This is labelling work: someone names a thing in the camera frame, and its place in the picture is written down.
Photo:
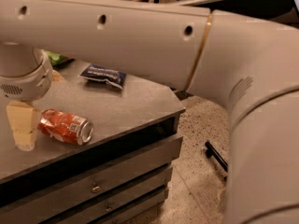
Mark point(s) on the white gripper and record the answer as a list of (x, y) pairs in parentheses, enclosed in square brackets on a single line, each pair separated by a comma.
[(23, 85)]

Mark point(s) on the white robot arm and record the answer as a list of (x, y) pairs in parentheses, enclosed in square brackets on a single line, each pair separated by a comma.
[(249, 66)]

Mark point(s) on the green chip bag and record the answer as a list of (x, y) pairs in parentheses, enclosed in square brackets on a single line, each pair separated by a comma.
[(56, 59)]

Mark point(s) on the dark blue vinegar chip bag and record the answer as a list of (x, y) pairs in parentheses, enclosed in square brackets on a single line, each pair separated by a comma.
[(103, 75)]

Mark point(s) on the grey drawer cabinet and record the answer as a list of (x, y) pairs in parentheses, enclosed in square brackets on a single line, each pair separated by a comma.
[(123, 171)]

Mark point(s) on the black metal stand base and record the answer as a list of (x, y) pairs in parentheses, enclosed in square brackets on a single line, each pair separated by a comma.
[(212, 152)]

